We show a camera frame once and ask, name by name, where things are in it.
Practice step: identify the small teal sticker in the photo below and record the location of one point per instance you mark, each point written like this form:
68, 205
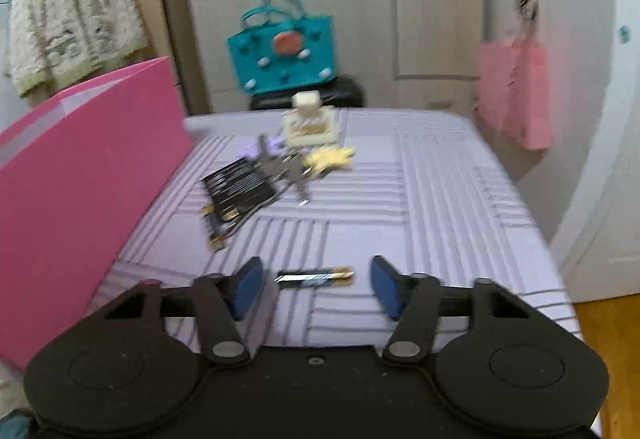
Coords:
624, 34

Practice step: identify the black gold cylindrical battery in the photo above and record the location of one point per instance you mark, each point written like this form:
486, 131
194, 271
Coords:
315, 277
212, 210
218, 239

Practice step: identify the pink tote bag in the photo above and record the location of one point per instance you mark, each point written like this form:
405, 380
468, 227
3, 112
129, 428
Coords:
520, 94

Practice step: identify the pink cardboard box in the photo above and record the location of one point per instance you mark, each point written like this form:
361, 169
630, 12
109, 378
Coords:
75, 199

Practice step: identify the black suitcase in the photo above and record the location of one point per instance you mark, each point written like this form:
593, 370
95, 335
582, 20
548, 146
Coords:
345, 94

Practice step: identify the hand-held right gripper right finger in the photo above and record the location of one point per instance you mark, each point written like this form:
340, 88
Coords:
384, 286

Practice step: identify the yellow key charm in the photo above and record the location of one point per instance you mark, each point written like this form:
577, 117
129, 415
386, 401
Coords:
330, 159

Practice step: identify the bunch of silver keys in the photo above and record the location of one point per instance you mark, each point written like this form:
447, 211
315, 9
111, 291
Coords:
292, 174

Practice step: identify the black phone battery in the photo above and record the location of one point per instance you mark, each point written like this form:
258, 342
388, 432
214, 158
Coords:
240, 184

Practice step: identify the teal felt handbag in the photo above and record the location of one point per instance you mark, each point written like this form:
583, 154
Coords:
280, 54

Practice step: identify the white fluffy panda cardigan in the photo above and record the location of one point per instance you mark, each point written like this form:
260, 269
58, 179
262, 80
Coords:
70, 9

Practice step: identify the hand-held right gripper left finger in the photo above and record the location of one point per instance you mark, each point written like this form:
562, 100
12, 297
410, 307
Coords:
248, 289

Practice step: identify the perfume bottle white cap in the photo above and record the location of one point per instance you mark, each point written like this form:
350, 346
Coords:
310, 121

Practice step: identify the white door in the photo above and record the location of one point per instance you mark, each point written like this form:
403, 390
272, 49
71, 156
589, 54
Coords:
600, 144

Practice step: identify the grey wardrobe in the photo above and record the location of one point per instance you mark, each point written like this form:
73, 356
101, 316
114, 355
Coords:
375, 9

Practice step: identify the purple striped tablecloth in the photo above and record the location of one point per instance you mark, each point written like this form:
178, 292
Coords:
425, 219

